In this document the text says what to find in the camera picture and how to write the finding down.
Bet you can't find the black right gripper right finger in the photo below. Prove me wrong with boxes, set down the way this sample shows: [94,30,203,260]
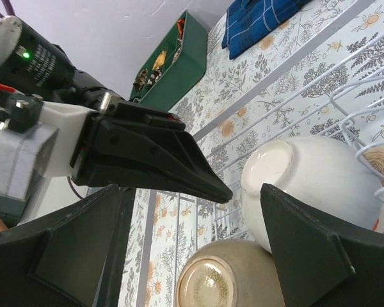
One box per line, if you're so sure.
[260,184,384,306]

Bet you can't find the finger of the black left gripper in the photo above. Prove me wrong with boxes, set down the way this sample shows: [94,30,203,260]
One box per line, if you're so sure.
[72,102,233,202]

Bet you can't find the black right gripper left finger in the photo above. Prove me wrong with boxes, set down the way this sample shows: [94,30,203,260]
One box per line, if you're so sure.
[0,185,135,306]

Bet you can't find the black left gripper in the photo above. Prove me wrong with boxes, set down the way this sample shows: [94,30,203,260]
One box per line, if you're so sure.
[0,15,132,116]

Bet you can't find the plain white bowl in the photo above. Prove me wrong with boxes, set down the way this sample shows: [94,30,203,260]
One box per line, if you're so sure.
[241,135,383,253]
[175,239,285,307]

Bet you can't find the yellow rubber bands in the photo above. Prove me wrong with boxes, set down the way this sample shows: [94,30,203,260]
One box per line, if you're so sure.
[152,50,166,71]

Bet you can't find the green compartment tray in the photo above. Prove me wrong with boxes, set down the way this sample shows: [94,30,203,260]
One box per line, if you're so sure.
[130,10,207,111]

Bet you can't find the red rubber bands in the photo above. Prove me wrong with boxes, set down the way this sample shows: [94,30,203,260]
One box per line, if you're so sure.
[177,19,185,36]

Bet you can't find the blue plaid shirt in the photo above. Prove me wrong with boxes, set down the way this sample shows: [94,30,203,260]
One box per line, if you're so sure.
[221,0,309,59]

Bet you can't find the floral patterned table mat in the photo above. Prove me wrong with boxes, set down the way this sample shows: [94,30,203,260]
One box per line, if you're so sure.
[118,1,384,306]

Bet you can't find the brown patterned hair ties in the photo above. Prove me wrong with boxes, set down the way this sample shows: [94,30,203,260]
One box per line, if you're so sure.
[133,70,148,90]

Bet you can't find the black white hair ties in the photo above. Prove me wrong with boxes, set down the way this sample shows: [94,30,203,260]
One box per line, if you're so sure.
[147,51,182,87]

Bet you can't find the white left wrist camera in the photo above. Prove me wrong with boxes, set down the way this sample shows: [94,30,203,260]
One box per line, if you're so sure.
[0,84,93,200]

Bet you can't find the white wire dish rack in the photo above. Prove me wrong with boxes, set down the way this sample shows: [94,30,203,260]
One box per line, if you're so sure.
[177,1,384,246]

